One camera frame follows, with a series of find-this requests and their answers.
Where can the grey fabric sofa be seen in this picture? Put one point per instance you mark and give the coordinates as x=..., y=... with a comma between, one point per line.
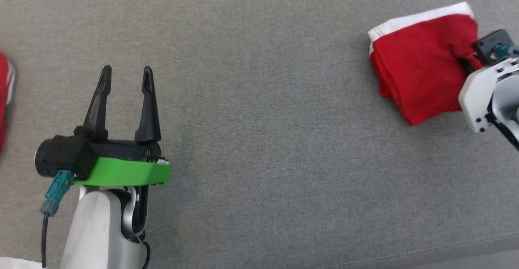
x=259, y=139

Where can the red white basketball jersey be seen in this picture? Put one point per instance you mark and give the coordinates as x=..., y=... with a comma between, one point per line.
x=5, y=98

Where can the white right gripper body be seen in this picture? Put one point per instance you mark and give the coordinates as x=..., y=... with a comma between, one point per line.
x=476, y=94

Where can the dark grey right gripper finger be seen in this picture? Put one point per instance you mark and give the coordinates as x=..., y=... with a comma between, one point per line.
x=467, y=65

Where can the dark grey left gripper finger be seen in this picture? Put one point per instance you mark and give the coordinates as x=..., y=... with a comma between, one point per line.
x=148, y=106
x=99, y=102

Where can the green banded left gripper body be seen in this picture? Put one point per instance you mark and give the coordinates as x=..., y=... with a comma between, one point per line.
x=125, y=171

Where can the red shorts white waistband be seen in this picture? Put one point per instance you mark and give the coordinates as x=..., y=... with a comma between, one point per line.
x=421, y=62

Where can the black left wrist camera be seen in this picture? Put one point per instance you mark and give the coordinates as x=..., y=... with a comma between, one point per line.
x=63, y=157

